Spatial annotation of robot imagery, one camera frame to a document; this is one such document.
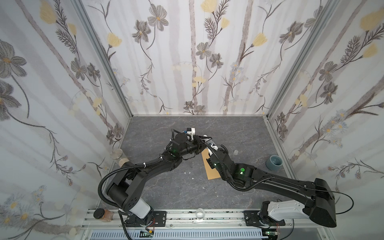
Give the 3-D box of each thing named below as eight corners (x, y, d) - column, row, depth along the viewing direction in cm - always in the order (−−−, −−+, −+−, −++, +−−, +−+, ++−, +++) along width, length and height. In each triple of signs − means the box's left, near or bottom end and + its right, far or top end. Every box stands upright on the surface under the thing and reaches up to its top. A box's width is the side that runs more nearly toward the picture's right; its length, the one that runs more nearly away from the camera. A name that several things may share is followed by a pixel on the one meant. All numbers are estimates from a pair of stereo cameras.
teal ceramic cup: (266, 171, 93) (271, 166, 87) (263, 161, 98) (267, 155, 92) (278, 171, 93) (284, 166, 87) (274, 161, 98) (280, 155, 92)
